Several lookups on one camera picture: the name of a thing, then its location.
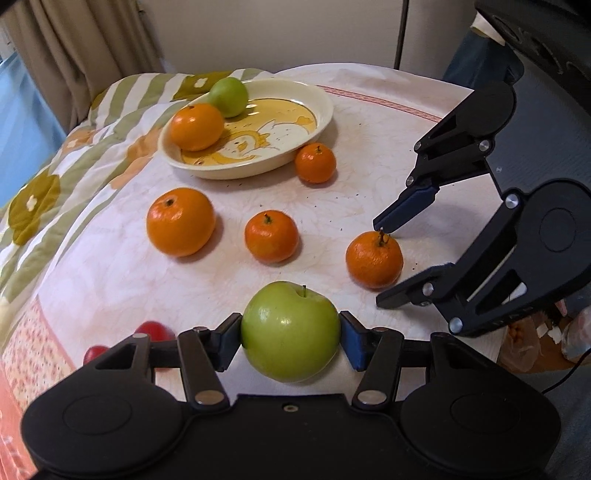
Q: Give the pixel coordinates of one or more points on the large orange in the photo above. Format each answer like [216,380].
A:
[196,127]
[181,221]

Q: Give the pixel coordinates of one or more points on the beige curtain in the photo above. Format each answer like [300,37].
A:
[83,55]

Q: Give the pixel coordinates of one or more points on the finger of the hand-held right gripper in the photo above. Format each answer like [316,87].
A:
[411,203]
[406,290]

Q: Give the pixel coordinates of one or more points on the white and pink floral tablecloth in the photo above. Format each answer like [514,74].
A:
[323,207]

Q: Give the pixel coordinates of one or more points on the small green apple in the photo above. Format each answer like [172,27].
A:
[229,96]

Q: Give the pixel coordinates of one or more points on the large green apple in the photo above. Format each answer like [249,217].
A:
[291,332]

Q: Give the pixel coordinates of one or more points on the dark blue cloth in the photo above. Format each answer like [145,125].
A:
[475,60]

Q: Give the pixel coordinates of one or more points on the clear plastic bag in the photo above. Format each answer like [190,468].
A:
[519,344]

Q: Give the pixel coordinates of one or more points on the cream plate with yellow print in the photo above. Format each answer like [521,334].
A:
[277,124]

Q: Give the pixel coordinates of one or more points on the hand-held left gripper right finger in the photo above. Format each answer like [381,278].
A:
[351,339]

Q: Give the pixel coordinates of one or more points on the small mandarin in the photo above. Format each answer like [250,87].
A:
[375,259]
[316,162]
[271,236]

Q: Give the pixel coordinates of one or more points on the green striped floral blanket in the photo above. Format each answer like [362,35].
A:
[55,194]

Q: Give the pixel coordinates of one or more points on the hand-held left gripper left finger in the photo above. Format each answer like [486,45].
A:
[229,341]

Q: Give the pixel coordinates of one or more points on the red tomato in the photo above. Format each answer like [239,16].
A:
[93,354]
[152,330]

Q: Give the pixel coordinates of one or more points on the light blue sheer curtain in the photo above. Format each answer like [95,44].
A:
[25,115]

